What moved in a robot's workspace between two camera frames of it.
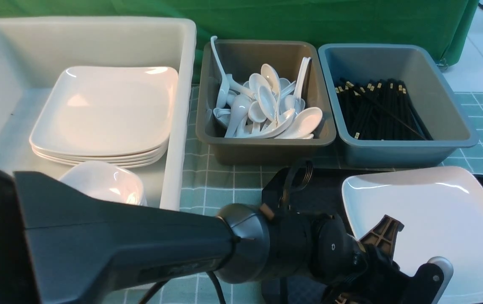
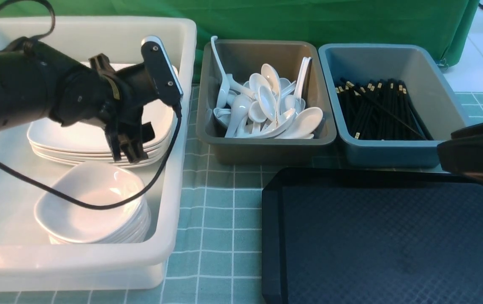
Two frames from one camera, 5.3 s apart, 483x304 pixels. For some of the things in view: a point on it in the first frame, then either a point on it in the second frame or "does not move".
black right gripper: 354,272 -> 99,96
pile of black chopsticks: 380,111 does not move
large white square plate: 447,212 -> 92,137
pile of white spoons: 263,105 does not move
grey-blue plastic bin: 392,105 does not move
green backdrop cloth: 447,24 does not move
